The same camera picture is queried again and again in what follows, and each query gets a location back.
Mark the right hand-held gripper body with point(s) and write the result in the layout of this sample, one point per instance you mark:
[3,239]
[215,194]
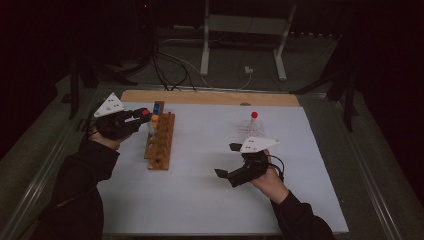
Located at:
[258,144]

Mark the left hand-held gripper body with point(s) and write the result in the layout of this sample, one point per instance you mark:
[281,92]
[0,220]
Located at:
[111,106]

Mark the red capped test tube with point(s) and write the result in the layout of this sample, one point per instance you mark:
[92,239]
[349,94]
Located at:
[254,115]
[145,112]

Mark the orange capped test tube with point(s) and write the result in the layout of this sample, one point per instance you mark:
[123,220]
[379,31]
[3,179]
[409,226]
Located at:
[154,120]
[155,116]

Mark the blue capped test tube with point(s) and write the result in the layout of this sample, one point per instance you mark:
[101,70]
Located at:
[156,111]
[156,106]

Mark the clear plastic tube rack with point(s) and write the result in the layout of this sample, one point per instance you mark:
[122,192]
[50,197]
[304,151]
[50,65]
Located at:
[248,128]

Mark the wooden test tube rack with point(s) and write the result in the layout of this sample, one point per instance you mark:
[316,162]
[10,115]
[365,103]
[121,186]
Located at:
[163,143]

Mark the person's left hand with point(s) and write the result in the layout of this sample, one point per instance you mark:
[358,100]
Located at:
[108,142]

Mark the person's right hand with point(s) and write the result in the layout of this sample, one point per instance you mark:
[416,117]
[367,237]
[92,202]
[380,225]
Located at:
[271,185]

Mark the white table mat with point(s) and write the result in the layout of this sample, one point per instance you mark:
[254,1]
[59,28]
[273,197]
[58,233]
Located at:
[200,200]

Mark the black floor stand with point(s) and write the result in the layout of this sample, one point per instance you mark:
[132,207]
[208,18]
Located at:
[349,106]
[74,96]

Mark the white power adapter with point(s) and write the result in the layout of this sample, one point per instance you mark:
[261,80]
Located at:
[248,70]

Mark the white metal stand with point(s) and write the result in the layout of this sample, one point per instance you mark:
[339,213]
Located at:
[204,50]

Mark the dark equipment with red light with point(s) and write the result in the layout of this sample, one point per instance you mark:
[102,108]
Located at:
[145,13]

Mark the metal floor rail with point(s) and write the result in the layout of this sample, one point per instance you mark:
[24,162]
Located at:
[366,180]
[36,180]

